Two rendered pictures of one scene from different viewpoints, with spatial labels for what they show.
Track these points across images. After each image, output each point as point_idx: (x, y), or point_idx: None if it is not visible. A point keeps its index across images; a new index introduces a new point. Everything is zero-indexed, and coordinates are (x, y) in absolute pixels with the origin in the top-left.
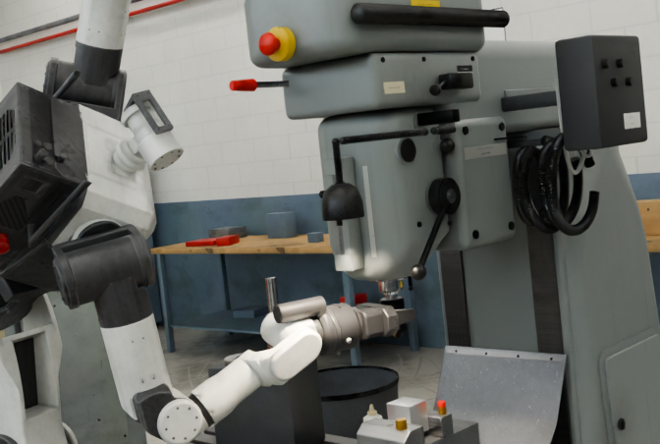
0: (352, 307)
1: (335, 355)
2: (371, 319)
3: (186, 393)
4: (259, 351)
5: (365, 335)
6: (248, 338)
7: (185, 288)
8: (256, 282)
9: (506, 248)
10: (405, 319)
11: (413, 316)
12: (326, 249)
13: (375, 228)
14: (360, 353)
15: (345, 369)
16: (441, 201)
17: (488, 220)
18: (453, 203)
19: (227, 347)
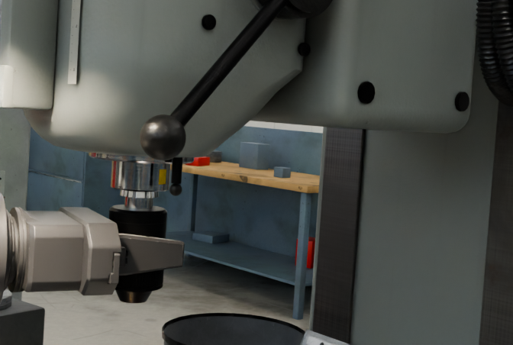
0: (18, 208)
1: (282, 296)
2: (49, 246)
3: (118, 305)
4: (210, 277)
5: (27, 282)
6: (205, 262)
7: (157, 203)
8: (224, 209)
9: (448, 162)
10: (152, 263)
11: (179, 260)
12: (288, 185)
13: (85, 7)
14: (308, 299)
15: (250, 318)
16: None
17: (407, 71)
18: None
19: (181, 267)
